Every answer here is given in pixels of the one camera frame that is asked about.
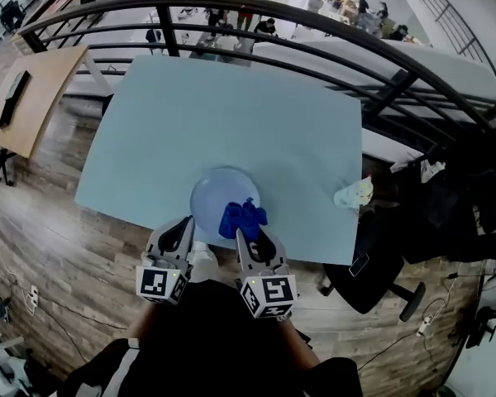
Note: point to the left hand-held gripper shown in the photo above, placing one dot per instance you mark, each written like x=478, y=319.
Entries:
x=157, y=283

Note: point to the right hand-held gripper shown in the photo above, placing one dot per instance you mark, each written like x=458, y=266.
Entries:
x=273, y=294

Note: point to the blue cloth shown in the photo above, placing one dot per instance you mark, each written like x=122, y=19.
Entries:
x=239, y=217

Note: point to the big light blue plate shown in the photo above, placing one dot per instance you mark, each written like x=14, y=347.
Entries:
x=213, y=197

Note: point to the person's left forearm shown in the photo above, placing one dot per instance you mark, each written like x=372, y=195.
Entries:
x=144, y=321

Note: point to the person's right forearm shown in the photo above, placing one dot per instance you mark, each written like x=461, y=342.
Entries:
x=299, y=341

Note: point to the person's light trousers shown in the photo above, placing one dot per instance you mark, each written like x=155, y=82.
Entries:
x=204, y=261

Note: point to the silver wristwatch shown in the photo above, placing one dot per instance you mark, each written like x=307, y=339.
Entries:
x=284, y=317

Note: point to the person's black shirt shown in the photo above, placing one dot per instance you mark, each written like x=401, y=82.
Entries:
x=219, y=345

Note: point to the black smartphone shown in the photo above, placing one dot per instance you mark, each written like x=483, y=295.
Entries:
x=359, y=264

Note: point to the white patterned plush toy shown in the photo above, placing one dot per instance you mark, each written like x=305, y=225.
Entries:
x=351, y=194

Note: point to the black office chair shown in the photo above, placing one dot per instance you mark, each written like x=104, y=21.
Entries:
x=372, y=288
x=459, y=213
x=2, y=165

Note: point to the white power strip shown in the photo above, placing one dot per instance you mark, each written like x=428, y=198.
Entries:
x=33, y=298
x=424, y=326

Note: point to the small white bouquet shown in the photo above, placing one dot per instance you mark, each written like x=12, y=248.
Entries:
x=432, y=170

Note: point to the wooden desk with white legs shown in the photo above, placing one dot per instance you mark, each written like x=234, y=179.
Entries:
x=41, y=93

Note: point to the light blue table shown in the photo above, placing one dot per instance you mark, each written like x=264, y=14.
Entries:
x=168, y=31

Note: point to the long black bar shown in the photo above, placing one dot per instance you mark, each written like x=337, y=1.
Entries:
x=13, y=97

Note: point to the black stand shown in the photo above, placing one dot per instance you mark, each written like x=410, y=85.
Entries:
x=481, y=325

